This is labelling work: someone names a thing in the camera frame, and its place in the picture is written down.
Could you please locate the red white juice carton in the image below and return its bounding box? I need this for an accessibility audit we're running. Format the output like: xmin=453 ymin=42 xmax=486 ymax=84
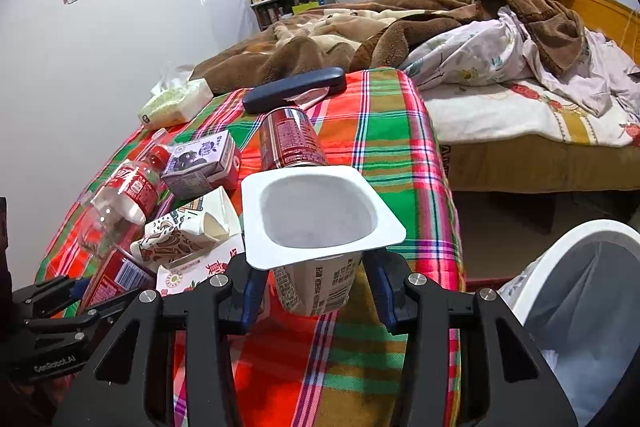
xmin=155 ymin=234 xmax=245 ymax=297

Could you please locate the white yogurt cup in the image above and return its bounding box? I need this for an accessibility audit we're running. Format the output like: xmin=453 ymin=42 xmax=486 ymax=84
xmin=241 ymin=166 xmax=407 ymax=317

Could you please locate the white patterned paper carton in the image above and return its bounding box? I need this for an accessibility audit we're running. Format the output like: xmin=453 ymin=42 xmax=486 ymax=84
xmin=130 ymin=186 xmax=241 ymax=271

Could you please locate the purple milk carton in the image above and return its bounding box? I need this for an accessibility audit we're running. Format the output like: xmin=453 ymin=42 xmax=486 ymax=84
xmin=160 ymin=130 xmax=241 ymax=200

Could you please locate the clear cola plastic bottle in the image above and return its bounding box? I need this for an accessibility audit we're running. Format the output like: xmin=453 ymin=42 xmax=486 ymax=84
xmin=78 ymin=144 xmax=170 ymax=259

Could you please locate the red drink can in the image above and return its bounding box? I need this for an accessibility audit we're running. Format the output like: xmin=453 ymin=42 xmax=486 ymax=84
xmin=258 ymin=106 xmax=329 ymax=171

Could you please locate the white trash bin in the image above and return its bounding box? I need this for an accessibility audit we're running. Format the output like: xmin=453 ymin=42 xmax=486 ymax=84
xmin=499 ymin=219 xmax=640 ymax=426

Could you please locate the plaid red green cloth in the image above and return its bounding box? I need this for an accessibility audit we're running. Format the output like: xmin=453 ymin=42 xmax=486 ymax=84
xmin=35 ymin=68 xmax=464 ymax=426

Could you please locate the dark blue glasses case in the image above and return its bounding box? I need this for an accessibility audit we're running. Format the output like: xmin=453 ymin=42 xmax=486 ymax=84
xmin=242 ymin=67 xmax=347 ymax=115

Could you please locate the white patterned bed sheet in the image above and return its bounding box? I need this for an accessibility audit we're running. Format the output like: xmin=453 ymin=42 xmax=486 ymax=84
xmin=423 ymin=80 xmax=639 ymax=147

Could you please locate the yellow tissue pack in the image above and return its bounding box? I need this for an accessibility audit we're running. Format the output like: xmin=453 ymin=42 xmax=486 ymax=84
xmin=138 ymin=65 xmax=214 ymax=131

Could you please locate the brown fleece blanket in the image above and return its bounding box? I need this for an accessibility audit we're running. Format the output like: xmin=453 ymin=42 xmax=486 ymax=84
xmin=191 ymin=0 xmax=586 ymax=94

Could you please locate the white floral quilt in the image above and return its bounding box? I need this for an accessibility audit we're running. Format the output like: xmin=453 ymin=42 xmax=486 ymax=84
xmin=399 ymin=6 xmax=639 ymax=120

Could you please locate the wooden headboard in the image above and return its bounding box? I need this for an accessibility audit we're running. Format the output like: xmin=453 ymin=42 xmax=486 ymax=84
xmin=556 ymin=0 xmax=640 ymax=64

